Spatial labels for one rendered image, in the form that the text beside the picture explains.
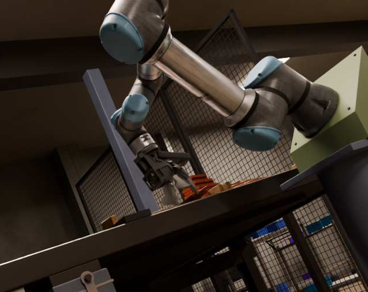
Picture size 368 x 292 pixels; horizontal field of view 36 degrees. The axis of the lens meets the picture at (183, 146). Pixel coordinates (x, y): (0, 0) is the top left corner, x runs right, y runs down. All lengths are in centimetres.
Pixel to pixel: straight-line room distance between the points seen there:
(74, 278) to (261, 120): 59
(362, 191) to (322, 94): 28
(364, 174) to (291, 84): 30
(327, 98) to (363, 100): 10
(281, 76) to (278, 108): 10
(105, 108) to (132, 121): 229
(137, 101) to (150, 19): 38
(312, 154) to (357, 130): 17
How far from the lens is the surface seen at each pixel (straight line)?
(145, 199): 376
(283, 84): 151
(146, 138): 172
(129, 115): 164
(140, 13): 132
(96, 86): 401
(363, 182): 153
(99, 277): 130
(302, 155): 162
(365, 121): 150
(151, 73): 166
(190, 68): 136
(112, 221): 148
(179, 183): 168
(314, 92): 156
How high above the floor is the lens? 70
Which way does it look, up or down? 14 degrees up
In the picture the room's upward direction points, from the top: 24 degrees counter-clockwise
